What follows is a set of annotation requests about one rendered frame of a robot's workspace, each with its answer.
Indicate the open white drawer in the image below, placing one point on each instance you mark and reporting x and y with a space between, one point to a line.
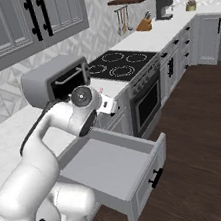
105 170

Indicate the small pink object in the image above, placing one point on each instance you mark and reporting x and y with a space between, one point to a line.
101 90

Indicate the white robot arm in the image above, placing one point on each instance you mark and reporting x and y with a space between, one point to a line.
32 182

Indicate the grey toaster oven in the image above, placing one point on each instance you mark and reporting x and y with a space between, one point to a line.
40 79

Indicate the small potted plant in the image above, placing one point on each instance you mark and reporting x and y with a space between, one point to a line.
191 5

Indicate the rail with hanging tools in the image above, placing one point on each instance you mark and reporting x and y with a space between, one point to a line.
123 19

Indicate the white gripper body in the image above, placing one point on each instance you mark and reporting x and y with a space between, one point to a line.
112 106

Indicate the steel oven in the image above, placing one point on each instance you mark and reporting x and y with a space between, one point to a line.
147 105

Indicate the white base cupboard run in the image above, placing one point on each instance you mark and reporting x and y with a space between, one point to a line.
178 57

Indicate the black hob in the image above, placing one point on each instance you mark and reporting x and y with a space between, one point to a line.
122 63

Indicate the white cupboard front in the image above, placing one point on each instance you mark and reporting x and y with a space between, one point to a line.
119 123

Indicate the dark grey coffee machine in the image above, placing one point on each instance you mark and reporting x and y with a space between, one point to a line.
163 8

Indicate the wooden knife block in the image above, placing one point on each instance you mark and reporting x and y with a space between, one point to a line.
144 24

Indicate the white corner cupboard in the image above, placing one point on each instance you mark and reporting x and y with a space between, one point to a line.
208 39

